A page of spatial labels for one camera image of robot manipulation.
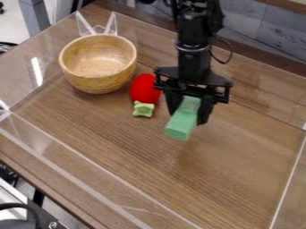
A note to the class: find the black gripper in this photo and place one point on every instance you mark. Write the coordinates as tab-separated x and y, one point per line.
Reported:
211	87

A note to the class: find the green rectangular stick block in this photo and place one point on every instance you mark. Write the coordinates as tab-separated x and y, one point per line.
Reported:
183	120

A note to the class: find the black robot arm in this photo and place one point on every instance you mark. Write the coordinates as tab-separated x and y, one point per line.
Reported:
198	20

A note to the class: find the brown wooden bowl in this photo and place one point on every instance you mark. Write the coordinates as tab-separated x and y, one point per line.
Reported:
99	63

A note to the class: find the red plush strawberry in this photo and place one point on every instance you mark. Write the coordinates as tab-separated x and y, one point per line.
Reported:
144	95

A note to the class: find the black table leg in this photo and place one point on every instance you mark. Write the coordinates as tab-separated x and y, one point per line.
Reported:
37	198

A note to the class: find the clear acrylic enclosure walls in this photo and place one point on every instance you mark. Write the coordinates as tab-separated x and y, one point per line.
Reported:
109	167

